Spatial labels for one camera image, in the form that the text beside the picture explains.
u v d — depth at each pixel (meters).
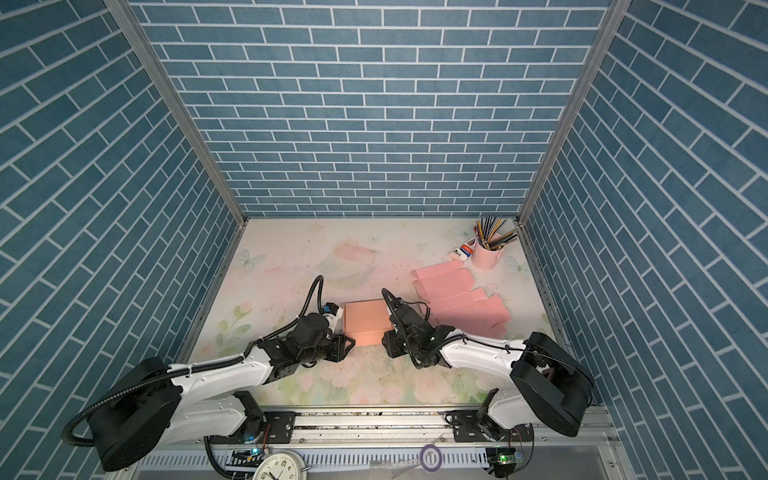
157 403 0.42
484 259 1.01
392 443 0.72
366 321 0.90
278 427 0.74
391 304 0.77
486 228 1.01
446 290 1.00
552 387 0.43
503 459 0.70
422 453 0.71
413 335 0.65
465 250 1.09
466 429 0.74
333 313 0.78
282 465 0.66
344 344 0.79
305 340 0.66
